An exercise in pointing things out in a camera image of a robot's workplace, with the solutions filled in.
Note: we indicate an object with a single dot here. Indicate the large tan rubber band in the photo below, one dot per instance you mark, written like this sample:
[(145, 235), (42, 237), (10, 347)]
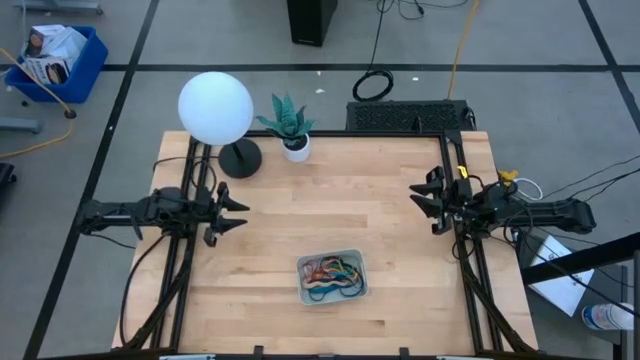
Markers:
[(330, 284)]

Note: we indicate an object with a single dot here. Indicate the black computer tower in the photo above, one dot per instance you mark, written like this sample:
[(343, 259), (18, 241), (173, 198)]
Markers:
[(311, 22)]

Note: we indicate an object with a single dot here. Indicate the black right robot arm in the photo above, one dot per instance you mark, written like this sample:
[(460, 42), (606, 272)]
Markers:
[(550, 215)]

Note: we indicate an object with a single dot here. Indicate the grey metal bar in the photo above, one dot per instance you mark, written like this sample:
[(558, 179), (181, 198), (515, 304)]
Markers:
[(20, 125), (60, 7)]

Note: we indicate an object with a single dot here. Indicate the white bottle blue cap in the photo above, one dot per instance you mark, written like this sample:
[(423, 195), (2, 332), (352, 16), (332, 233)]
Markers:
[(607, 317)]

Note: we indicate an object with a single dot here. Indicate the black metal bar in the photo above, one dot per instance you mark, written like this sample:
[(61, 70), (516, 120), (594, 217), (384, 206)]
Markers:
[(575, 262)]

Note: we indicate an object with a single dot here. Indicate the light green rubber band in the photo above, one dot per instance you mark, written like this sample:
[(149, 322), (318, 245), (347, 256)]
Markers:
[(340, 265)]

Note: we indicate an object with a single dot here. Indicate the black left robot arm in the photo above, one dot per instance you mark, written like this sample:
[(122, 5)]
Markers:
[(125, 216)]

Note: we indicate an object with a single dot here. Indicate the black rubber band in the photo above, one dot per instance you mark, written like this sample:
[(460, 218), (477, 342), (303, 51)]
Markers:
[(361, 287)]

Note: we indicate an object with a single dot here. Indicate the green plant in white pot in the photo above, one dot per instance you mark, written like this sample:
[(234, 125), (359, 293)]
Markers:
[(295, 150)]

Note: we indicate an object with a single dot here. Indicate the white plastic bin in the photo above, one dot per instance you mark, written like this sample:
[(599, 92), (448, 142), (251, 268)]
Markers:
[(305, 295)]

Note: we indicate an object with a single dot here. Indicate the white globe lamp black stand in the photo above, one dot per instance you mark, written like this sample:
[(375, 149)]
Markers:
[(215, 107)]

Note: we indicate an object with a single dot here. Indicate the white printed sheet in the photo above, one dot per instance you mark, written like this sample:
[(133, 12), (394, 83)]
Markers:
[(560, 285)]

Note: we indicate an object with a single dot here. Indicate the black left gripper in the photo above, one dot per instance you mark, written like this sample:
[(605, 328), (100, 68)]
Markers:
[(210, 210)]

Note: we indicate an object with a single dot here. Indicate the white printed carton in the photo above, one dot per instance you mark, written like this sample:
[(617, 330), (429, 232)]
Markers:
[(45, 70), (62, 42)]

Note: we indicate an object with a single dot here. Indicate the black floor object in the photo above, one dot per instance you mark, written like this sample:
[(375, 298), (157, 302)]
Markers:
[(6, 180)]

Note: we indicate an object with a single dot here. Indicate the rubber bands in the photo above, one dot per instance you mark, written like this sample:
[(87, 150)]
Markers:
[(325, 291)]

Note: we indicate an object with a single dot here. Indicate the black vented computer case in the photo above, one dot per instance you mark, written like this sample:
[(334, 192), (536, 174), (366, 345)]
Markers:
[(407, 116)]

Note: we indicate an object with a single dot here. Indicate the blue plastic crate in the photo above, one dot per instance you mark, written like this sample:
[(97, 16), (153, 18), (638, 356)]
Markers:
[(85, 75)]

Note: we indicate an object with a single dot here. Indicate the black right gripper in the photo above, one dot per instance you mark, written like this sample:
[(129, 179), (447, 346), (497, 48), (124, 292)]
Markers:
[(457, 202)]

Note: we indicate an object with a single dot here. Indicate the yellow clamp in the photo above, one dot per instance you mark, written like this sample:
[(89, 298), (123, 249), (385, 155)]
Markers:
[(507, 175)]

